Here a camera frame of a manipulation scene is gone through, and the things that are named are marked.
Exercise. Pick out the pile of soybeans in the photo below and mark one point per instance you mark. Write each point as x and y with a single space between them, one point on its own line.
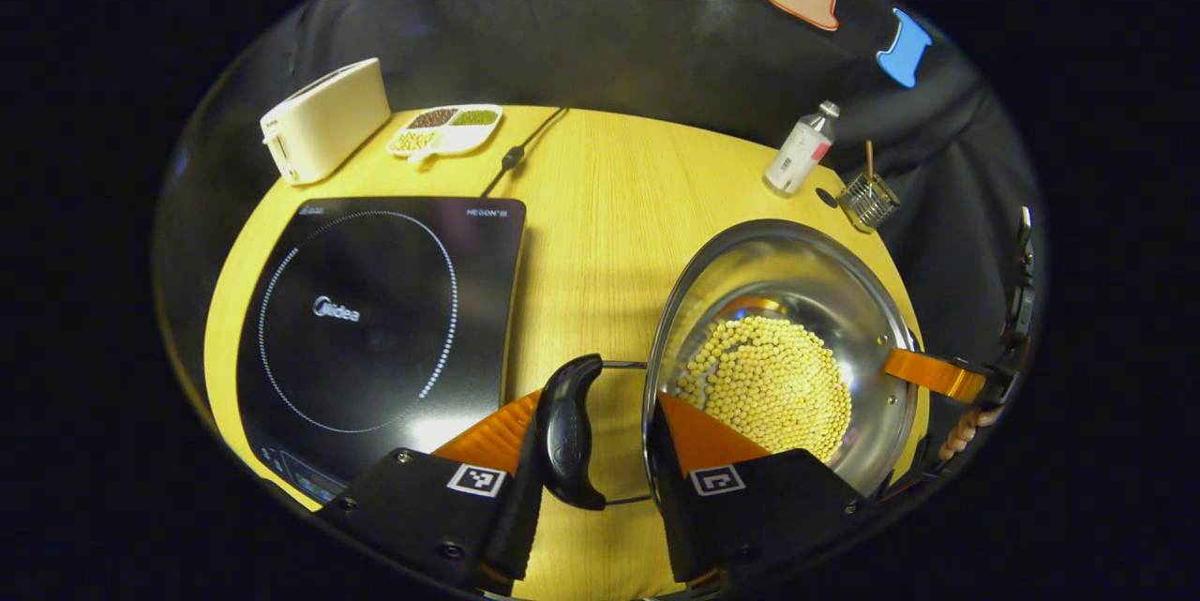
769 385

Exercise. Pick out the black induction cooktop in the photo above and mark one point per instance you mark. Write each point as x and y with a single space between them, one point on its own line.
375 320

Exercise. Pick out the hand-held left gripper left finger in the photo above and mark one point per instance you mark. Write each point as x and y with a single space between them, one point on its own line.
520 526

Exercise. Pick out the white toaster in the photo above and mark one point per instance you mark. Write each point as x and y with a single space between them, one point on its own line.
323 123

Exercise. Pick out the wooden chopstick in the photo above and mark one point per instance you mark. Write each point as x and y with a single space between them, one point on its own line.
869 158

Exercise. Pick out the white plastic bottle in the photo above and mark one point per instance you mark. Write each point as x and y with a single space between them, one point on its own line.
799 151

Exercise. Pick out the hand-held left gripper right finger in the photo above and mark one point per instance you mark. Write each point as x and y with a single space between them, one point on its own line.
670 507

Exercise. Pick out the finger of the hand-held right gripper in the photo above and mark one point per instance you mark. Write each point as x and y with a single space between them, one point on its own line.
933 374

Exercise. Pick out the white divided bean tray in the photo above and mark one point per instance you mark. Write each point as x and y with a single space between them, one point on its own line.
445 130

